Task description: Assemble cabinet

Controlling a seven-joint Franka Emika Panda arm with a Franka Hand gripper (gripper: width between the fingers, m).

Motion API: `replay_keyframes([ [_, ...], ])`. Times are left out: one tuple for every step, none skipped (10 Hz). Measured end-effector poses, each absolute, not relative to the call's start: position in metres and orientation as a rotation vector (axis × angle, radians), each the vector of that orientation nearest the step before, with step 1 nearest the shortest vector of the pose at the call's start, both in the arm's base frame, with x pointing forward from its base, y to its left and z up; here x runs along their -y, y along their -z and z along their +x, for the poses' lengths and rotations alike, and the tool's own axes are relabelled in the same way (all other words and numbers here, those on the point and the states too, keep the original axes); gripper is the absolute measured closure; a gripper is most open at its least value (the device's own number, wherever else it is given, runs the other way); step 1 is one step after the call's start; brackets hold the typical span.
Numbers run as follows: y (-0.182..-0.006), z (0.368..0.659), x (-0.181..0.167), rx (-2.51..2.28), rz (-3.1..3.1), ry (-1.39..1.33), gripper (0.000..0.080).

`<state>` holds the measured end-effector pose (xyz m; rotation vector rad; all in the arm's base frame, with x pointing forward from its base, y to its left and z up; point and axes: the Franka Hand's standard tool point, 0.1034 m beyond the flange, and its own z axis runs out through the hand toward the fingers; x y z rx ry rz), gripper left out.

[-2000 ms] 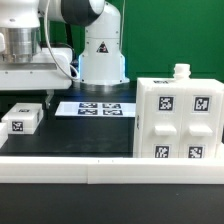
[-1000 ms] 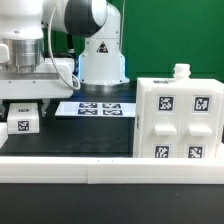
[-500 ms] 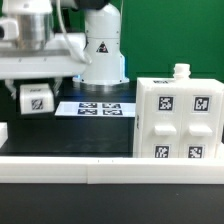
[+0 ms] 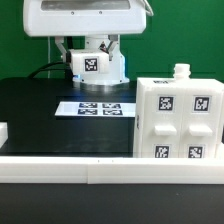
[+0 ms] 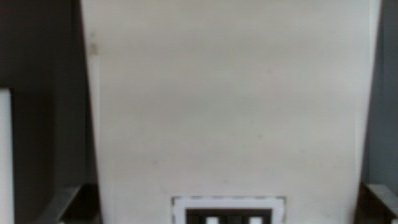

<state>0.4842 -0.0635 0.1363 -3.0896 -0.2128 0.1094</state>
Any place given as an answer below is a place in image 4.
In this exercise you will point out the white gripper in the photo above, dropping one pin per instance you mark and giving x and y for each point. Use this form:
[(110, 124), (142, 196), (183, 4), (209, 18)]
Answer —
[(59, 18)]

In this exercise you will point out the white cabinet top block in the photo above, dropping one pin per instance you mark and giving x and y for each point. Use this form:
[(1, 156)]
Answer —
[(88, 61)]

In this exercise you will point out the white door panel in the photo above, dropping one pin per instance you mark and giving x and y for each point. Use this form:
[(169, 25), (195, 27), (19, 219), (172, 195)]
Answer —
[(162, 123), (201, 122)]

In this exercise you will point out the white cabinet body box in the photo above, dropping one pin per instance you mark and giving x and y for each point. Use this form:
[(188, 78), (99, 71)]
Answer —
[(181, 81)]

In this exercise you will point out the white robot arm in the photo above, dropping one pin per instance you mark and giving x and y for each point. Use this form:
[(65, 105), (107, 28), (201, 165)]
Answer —
[(116, 74)]

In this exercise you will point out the white marker base plate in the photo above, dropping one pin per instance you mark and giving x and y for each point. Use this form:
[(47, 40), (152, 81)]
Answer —
[(95, 109)]

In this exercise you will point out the white U-shaped fence frame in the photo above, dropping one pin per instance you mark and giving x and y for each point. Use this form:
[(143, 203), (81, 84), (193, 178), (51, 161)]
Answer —
[(111, 170)]

